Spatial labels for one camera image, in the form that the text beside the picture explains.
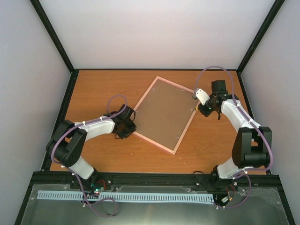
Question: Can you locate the light blue cable duct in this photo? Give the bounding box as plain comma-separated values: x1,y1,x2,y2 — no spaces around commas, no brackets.
36,190,214,204

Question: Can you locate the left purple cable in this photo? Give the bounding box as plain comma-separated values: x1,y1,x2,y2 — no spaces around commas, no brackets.
51,94,128,218

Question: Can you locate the black aluminium rail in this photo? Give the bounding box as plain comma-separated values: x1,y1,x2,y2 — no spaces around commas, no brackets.
32,171,279,190

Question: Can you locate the metal base plate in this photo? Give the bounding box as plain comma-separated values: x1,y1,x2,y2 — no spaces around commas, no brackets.
21,185,288,225

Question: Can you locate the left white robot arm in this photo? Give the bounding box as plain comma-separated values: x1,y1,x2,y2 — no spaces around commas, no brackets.
46,105,136,189

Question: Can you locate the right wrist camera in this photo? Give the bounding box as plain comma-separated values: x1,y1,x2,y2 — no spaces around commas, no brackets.
193,88,210,105

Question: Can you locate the pink picture frame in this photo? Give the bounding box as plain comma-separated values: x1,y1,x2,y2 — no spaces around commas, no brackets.
134,76,199,155

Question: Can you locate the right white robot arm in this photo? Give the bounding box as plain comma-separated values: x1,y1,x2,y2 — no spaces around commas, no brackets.
193,80,273,190

